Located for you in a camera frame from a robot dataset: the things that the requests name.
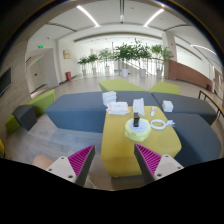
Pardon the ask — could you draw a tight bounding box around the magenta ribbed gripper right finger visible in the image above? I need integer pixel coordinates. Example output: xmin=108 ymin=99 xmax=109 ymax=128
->
xmin=134 ymin=144 xmax=183 ymax=184

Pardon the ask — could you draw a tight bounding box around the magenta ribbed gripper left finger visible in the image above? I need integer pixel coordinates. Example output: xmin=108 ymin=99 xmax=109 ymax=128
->
xmin=47 ymin=145 xmax=95 ymax=187

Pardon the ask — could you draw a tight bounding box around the yellow ottoman table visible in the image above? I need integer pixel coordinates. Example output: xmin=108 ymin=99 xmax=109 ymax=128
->
xmin=101 ymin=108 xmax=182 ymax=177

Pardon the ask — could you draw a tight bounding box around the grey sofa left section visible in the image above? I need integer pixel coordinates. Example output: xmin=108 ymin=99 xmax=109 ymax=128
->
xmin=45 ymin=90 xmax=160 ymax=134

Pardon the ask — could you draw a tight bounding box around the grey sofa section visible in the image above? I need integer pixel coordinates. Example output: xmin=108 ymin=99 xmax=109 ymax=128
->
xmin=152 ymin=92 xmax=221 ymax=167
xmin=45 ymin=90 xmax=160 ymax=134

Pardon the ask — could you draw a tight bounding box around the small white adapter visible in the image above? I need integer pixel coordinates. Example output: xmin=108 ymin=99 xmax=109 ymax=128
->
xmin=151 ymin=106 xmax=156 ymax=116

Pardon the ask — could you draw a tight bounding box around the white small cube box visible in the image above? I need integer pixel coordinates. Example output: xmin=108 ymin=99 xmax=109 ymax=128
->
xmin=162 ymin=100 xmax=174 ymax=112

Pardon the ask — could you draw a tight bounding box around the grey sofa right section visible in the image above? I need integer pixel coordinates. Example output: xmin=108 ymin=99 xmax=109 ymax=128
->
xmin=152 ymin=92 xmax=221 ymax=167

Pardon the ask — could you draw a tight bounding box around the white upright box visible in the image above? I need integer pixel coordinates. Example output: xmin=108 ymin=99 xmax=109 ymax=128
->
xmin=133 ymin=98 xmax=145 ymax=115

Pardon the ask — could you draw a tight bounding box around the white folded cloth pile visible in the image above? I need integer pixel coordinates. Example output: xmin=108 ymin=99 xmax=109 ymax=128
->
xmin=106 ymin=102 xmax=130 ymax=115

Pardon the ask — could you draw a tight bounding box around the green bench left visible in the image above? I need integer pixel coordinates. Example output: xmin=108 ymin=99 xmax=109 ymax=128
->
xmin=5 ymin=89 xmax=55 ymax=133

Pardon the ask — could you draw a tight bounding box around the dark grey cube stool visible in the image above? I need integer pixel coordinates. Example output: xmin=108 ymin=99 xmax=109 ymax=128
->
xmin=12 ymin=105 xmax=37 ymax=131

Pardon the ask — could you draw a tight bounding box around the white stacked box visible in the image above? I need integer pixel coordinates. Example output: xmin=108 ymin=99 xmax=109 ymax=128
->
xmin=102 ymin=91 xmax=117 ymax=105

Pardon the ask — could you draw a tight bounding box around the green ottoman far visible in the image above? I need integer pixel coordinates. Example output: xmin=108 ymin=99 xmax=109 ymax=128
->
xmin=99 ymin=79 xmax=144 ymax=91

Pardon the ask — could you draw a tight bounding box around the red fire extinguisher box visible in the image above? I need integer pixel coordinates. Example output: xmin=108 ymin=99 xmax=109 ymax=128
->
xmin=65 ymin=72 xmax=72 ymax=81

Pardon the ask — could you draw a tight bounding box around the potted green tree left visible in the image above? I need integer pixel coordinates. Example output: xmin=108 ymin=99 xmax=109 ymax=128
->
xmin=78 ymin=54 xmax=98 ymax=75

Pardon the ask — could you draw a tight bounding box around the potted green tree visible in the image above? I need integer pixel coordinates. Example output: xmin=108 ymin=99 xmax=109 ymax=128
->
xmin=78 ymin=54 xmax=98 ymax=75
xmin=114 ymin=43 xmax=135 ymax=77
xmin=151 ymin=44 xmax=172 ymax=78

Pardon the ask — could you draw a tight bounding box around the potted green tree right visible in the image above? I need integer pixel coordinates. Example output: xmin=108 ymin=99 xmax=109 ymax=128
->
xmin=151 ymin=44 xmax=172 ymax=78

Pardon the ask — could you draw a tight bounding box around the potted green tree centre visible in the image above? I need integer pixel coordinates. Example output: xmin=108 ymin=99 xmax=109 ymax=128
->
xmin=114 ymin=43 xmax=135 ymax=77

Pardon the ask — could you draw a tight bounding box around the white coiled cable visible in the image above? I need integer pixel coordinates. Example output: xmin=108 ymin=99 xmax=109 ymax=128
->
xmin=150 ymin=118 xmax=176 ymax=131

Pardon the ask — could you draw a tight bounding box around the wooden bench black frame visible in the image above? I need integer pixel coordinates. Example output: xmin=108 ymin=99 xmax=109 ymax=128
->
xmin=198 ymin=89 xmax=224 ymax=118

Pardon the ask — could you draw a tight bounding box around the wall mounted dark screen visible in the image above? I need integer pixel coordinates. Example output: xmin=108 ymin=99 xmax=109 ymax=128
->
xmin=0 ymin=68 xmax=12 ymax=96

